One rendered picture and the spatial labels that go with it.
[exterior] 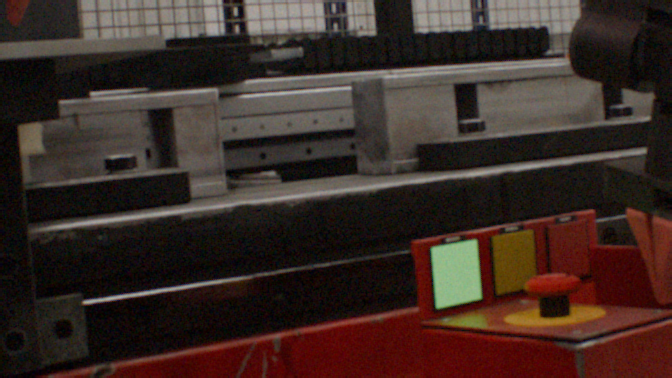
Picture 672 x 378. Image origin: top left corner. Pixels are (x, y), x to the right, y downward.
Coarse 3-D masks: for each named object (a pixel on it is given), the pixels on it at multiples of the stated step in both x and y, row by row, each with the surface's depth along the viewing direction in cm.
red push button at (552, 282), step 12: (540, 276) 93; (552, 276) 92; (564, 276) 92; (528, 288) 92; (540, 288) 91; (552, 288) 91; (564, 288) 91; (576, 288) 91; (540, 300) 92; (552, 300) 92; (564, 300) 92; (540, 312) 92; (552, 312) 92; (564, 312) 92
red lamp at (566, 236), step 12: (552, 228) 104; (564, 228) 105; (576, 228) 106; (552, 240) 104; (564, 240) 105; (576, 240) 106; (552, 252) 104; (564, 252) 105; (576, 252) 106; (552, 264) 104; (564, 264) 105; (576, 264) 106; (588, 264) 107; (576, 276) 106
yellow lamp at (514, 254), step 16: (496, 240) 101; (512, 240) 102; (528, 240) 103; (496, 256) 101; (512, 256) 102; (528, 256) 103; (496, 272) 101; (512, 272) 102; (528, 272) 103; (496, 288) 101; (512, 288) 102
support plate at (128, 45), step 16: (0, 48) 81; (16, 48) 81; (32, 48) 82; (48, 48) 82; (64, 48) 83; (80, 48) 83; (96, 48) 84; (112, 48) 85; (128, 48) 85; (144, 48) 86; (160, 48) 86; (64, 64) 92; (80, 64) 94; (96, 64) 96
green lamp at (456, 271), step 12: (432, 252) 97; (444, 252) 97; (456, 252) 98; (468, 252) 99; (444, 264) 97; (456, 264) 98; (468, 264) 99; (444, 276) 97; (456, 276) 98; (468, 276) 99; (444, 288) 97; (456, 288) 98; (468, 288) 99; (444, 300) 97; (456, 300) 98; (468, 300) 99
